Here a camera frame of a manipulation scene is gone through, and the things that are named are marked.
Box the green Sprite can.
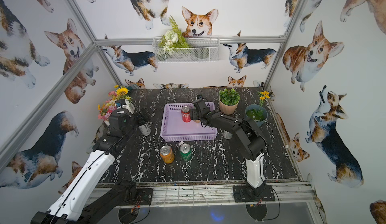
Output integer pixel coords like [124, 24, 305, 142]
[180, 143, 193, 162]

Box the white wire wall basket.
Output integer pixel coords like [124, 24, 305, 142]
[152, 36, 220, 63]

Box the aluminium mounting rail frame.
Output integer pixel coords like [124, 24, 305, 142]
[64, 181, 320, 210]

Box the purple perforated plastic basket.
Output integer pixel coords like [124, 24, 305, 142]
[160, 103, 218, 142]

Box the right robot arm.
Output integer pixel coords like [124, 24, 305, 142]
[190, 98, 267, 189]

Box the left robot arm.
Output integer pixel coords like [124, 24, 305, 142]
[31, 100, 150, 224]

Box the white green artificial flower bunch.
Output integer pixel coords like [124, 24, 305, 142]
[158, 16, 191, 55]

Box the red Coca-Cola can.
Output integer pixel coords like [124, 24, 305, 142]
[181, 105, 191, 123]

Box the silver grey drink can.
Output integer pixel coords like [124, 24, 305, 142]
[223, 130, 233, 140]

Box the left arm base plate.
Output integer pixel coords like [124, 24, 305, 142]
[133, 188, 154, 206]

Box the orange soda can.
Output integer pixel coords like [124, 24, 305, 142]
[159, 145, 175, 164]

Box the yellow flower blue-grey pot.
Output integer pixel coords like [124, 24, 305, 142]
[245, 91, 270, 127]

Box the green plant in beige pot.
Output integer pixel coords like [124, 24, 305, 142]
[219, 88, 240, 115]

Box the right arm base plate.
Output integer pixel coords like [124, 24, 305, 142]
[233, 184, 275, 203]

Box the colourful flowers white fence planter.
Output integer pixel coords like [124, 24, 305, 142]
[98, 85, 135, 127]

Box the white Monster energy can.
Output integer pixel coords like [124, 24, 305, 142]
[138, 123, 151, 136]

